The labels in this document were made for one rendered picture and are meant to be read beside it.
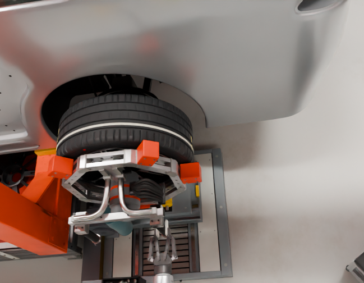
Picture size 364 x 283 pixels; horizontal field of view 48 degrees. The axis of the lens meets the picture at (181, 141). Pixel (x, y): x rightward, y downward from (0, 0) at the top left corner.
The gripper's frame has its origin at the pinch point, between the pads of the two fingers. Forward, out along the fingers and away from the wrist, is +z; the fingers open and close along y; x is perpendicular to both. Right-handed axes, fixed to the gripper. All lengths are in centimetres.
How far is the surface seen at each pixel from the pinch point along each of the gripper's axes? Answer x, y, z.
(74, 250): -60, -70, 8
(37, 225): 2, -60, 6
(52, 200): -12, -61, 23
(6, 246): -44, -106, 10
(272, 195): -83, 53, 38
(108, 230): -47, -43, 15
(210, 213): -75, 13, 28
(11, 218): 23, -60, 3
